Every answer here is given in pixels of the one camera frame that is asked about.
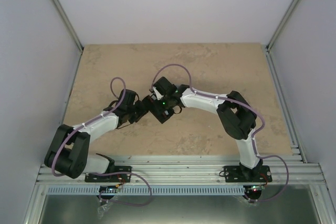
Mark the left aluminium corner post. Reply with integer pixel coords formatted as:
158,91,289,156
51,0,84,54

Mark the lower purple cable loop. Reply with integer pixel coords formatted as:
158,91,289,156
90,172,153,208

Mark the clear plastic wrap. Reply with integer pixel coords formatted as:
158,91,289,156
97,202,111,220

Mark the black glasses case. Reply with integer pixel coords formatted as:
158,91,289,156
142,95,174,124

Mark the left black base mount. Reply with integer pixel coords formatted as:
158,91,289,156
85,166,132,184

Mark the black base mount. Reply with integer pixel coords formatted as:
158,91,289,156
85,166,132,184
218,165,272,183

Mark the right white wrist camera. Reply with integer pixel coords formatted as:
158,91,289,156
150,86,163,100

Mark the blue slotted cable duct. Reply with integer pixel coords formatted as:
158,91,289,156
46,185,245,196

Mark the right aluminium corner post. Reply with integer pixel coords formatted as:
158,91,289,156
265,0,302,53

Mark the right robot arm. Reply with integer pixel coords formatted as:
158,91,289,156
148,77,263,182

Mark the aluminium corner post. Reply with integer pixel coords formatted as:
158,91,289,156
265,0,302,53
51,0,84,54

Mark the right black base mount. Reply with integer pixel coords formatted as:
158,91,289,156
218,165,272,183

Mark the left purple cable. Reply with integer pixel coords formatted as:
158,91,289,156
51,77,127,177

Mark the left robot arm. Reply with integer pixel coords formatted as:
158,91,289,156
44,89,148,182

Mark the aluminium rail frame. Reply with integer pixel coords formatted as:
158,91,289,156
24,154,335,223

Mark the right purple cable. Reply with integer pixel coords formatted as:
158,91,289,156
151,63,290,204

